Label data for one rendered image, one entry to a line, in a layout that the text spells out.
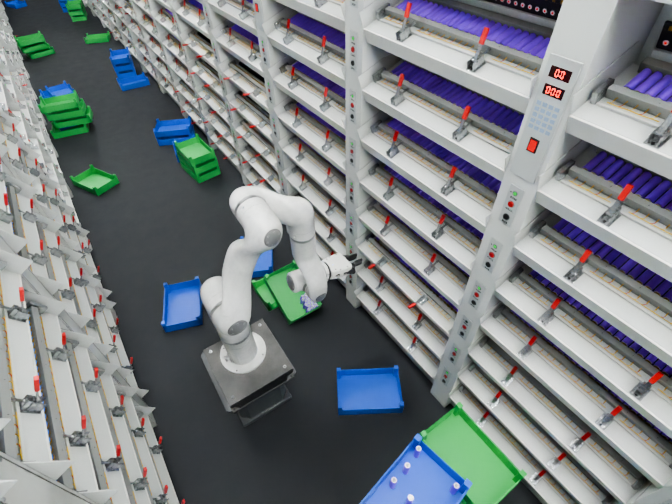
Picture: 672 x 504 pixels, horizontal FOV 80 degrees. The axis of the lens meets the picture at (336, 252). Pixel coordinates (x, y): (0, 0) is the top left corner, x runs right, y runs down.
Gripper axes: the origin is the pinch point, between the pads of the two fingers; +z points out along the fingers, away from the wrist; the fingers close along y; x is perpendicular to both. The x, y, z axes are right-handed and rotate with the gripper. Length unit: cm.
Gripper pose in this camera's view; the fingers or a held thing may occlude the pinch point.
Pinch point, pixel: (355, 259)
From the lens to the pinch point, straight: 170.1
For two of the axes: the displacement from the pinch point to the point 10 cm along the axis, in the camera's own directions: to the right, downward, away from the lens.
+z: 8.2, -2.8, 5.0
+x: -1.3, 7.6, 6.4
